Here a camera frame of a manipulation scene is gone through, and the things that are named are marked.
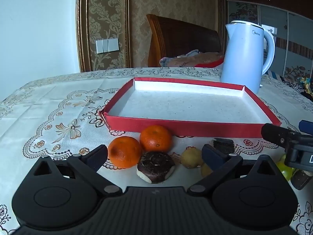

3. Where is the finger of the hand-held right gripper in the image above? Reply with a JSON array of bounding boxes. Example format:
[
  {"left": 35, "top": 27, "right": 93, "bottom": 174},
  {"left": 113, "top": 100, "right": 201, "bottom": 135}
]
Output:
[
  {"left": 300, "top": 120, "right": 313, "bottom": 136},
  {"left": 261, "top": 123, "right": 294, "bottom": 150}
]

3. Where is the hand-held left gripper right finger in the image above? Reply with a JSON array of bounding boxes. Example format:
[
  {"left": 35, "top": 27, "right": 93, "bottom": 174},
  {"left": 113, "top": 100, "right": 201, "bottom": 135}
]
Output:
[{"left": 187, "top": 144, "right": 278, "bottom": 197}]

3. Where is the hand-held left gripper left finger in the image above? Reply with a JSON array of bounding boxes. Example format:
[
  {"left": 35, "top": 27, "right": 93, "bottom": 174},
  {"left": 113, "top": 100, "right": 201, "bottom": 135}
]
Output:
[{"left": 33, "top": 144, "right": 123, "bottom": 197}]

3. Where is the round green fruit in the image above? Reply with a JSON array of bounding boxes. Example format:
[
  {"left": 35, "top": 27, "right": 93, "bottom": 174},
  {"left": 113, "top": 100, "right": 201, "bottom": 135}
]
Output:
[{"left": 276, "top": 154, "right": 295, "bottom": 180}]

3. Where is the orange tangerine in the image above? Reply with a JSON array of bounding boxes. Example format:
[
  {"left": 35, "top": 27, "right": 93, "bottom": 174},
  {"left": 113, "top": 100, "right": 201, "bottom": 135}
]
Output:
[
  {"left": 108, "top": 136, "right": 143, "bottom": 169},
  {"left": 140, "top": 125, "right": 173, "bottom": 152}
]

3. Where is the red cardboard tray box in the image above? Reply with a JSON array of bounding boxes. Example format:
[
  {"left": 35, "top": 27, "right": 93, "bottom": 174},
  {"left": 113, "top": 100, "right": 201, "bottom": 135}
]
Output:
[{"left": 99, "top": 77, "right": 282, "bottom": 139}]

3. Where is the colourful patterned cloth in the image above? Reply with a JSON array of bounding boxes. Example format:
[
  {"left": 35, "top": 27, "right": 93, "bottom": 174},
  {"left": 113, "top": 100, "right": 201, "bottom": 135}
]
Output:
[{"left": 279, "top": 73, "right": 313, "bottom": 98}]

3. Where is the floral embroidered tablecloth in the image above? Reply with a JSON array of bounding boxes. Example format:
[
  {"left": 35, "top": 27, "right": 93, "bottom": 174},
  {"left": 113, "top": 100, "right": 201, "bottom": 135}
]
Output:
[{"left": 0, "top": 67, "right": 313, "bottom": 235}]

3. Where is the white electric kettle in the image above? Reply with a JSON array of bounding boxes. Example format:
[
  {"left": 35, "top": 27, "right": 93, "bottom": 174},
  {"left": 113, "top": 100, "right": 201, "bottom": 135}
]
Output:
[{"left": 220, "top": 20, "right": 275, "bottom": 95}]

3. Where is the red white striped cloth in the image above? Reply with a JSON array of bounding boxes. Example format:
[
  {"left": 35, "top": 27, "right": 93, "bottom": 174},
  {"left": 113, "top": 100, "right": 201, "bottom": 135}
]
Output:
[{"left": 196, "top": 58, "right": 224, "bottom": 68}]

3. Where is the floral sliding door wardrobe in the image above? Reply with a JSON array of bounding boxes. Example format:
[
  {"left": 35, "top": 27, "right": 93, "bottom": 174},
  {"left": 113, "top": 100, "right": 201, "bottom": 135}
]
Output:
[{"left": 225, "top": 0, "right": 313, "bottom": 79}]

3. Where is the tan plush blanket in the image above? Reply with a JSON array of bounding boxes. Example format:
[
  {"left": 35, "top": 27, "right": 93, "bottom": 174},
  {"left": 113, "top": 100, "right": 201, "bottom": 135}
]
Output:
[{"left": 159, "top": 50, "right": 224, "bottom": 68}]

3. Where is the brown wooden headboard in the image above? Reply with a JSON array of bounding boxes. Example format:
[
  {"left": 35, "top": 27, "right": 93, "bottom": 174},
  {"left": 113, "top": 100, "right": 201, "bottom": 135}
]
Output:
[{"left": 146, "top": 14, "right": 223, "bottom": 68}]

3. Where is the white wall light switch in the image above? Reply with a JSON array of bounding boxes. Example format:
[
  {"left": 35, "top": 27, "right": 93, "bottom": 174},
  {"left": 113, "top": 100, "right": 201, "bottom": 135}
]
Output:
[{"left": 96, "top": 38, "right": 119, "bottom": 54}]

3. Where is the gold wall moulding frame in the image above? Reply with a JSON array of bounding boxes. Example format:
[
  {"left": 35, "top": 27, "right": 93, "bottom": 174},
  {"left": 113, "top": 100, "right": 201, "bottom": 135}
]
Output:
[{"left": 77, "top": 0, "right": 131, "bottom": 72}]

